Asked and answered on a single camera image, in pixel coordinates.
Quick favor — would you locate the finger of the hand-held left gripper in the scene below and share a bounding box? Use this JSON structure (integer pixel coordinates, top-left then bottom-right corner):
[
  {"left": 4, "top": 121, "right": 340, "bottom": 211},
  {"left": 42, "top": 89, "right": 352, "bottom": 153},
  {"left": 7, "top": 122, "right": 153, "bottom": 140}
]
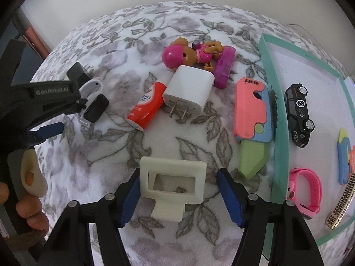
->
[
  {"left": 62, "top": 97, "right": 88, "bottom": 115},
  {"left": 26, "top": 122, "right": 65, "bottom": 146}
]

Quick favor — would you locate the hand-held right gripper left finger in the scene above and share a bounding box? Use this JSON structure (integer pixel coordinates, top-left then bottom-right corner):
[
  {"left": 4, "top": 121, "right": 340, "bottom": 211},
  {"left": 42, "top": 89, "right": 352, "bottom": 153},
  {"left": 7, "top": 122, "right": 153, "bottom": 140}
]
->
[{"left": 41, "top": 168, "right": 142, "bottom": 266}]

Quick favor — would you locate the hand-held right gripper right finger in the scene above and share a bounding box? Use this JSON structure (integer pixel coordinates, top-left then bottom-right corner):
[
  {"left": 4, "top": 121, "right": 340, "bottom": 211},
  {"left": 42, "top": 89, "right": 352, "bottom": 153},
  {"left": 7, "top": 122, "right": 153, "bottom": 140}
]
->
[{"left": 216, "top": 168, "right": 325, "bottom": 266}]

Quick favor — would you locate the black and white clip device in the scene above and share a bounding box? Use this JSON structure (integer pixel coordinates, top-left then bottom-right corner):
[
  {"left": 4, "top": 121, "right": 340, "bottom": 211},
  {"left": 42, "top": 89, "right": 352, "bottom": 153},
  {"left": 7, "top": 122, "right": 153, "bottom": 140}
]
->
[{"left": 78, "top": 78, "right": 110, "bottom": 125}]

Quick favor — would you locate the cream hair clip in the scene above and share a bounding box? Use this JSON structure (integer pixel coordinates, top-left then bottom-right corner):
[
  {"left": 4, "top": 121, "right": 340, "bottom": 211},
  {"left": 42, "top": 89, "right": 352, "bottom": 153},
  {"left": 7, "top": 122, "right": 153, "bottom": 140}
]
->
[{"left": 139, "top": 156, "right": 207, "bottom": 222}]

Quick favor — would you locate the red and white bottle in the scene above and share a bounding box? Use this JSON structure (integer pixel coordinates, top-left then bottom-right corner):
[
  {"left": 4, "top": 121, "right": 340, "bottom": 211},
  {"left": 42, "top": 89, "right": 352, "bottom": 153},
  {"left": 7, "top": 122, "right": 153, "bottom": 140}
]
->
[{"left": 126, "top": 70, "right": 174, "bottom": 131}]

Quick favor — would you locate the pink smartwatch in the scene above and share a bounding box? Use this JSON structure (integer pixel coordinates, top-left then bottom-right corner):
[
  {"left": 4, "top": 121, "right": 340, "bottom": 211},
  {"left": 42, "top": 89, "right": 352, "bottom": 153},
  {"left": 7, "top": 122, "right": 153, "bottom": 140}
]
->
[{"left": 287, "top": 168, "right": 323, "bottom": 220}]

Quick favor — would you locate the pink toy knife green blade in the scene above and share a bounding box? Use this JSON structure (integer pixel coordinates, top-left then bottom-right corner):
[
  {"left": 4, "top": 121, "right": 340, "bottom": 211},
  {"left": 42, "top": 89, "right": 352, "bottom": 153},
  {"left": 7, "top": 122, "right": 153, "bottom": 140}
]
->
[{"left": 233, "top": 77, "right": 278, "bottom": 180}]

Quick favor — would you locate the gold patterned harmonica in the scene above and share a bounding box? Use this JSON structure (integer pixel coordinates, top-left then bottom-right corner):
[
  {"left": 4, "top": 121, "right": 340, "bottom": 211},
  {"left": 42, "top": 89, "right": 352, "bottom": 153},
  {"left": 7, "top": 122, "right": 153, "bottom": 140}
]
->
[{"left": 325, "top": 172, "right": 355, "bottom": 230}]

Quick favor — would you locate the white charger plug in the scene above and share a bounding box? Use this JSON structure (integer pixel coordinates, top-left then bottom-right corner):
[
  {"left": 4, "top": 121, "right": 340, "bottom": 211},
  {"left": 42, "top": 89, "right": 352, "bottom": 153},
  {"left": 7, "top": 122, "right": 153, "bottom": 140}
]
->
[{"left": 162, "top": 65, "right": 215, "bottom": 122}]

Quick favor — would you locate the black toy car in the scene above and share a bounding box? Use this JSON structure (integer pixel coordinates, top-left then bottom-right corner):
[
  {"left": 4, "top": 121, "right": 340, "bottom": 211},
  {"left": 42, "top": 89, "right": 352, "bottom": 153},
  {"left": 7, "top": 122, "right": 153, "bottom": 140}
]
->
[{"left": 284, "top": 83, "right": 315, "bottom": 149}]

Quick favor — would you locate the orange and blue toy knife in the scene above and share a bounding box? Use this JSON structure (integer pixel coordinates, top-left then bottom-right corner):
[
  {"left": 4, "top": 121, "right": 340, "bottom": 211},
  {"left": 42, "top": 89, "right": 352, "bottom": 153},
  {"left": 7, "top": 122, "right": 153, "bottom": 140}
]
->
[{"left": 337, "top": 128, "right": 355, "bottom": 186}]

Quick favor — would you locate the teal-rimmed white box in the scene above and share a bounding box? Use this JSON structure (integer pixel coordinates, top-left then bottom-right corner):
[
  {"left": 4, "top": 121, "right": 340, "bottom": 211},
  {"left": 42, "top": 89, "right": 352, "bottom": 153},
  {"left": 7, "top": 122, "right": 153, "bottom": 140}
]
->
[{"left": 258, "top": 33, "right": 355, "bottom": 261}]

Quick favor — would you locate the person's left hand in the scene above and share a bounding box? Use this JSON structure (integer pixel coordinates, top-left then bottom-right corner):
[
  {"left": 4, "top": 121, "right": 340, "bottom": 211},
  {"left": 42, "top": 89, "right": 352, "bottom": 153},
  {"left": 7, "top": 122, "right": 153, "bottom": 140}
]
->
[{"left": 0, "top": 182, "right": 50, "bottom": 231}]

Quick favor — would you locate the dark cabinet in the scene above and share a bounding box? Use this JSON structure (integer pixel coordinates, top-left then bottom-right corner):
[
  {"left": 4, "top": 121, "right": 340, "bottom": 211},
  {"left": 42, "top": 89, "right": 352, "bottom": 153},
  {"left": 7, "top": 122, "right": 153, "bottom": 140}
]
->
[{"left": 6, "top": 8, "right": 49, "bottom": 61}]

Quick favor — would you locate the pink dog toy figure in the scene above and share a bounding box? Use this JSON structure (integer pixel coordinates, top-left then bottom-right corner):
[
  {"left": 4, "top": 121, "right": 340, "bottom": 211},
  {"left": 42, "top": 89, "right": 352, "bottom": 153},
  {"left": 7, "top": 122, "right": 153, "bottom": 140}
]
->
[{"left": 162, "top": 37, "right": 224, "bottom": 72}]

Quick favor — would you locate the purple plastic toy piece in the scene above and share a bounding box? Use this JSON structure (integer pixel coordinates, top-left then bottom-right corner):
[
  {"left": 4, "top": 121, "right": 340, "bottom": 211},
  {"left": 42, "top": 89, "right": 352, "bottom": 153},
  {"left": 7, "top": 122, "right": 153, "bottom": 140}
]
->
[{"left": 213, "top": 45, "right": 236, "bottom": 89}]

